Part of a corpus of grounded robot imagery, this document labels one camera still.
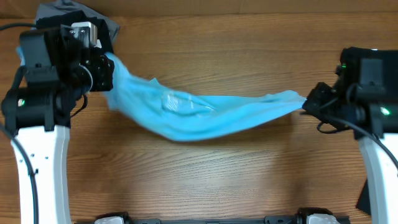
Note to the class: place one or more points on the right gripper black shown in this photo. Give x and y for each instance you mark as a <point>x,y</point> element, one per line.
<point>319,99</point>

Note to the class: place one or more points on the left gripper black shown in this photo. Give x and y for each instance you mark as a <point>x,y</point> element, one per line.
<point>102,65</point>

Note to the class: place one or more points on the light blue t-shirt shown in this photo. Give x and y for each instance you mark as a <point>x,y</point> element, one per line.
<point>184,117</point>

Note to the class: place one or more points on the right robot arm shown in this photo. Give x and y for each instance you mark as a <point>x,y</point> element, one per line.
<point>364,100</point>

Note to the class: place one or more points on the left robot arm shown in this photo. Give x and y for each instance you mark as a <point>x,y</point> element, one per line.
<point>61,65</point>

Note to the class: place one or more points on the black folded shirt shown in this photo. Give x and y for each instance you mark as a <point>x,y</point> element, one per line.
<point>79,16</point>

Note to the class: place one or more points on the black garment right side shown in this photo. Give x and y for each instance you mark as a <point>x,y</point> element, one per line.
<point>369,108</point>

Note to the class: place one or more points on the light blue folded garment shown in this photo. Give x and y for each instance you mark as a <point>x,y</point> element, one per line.
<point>21,55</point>

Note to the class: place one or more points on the grey folded garment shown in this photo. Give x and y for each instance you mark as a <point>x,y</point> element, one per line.
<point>61,7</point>

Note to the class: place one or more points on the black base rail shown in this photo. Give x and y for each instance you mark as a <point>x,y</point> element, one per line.
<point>303,216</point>

